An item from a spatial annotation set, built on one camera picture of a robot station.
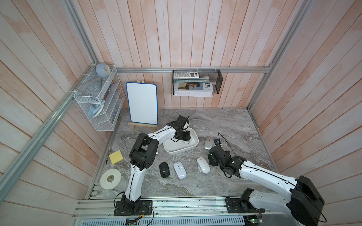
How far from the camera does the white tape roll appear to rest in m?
0.81

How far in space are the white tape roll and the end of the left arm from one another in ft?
1.36

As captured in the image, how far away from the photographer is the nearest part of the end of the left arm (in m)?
0.79
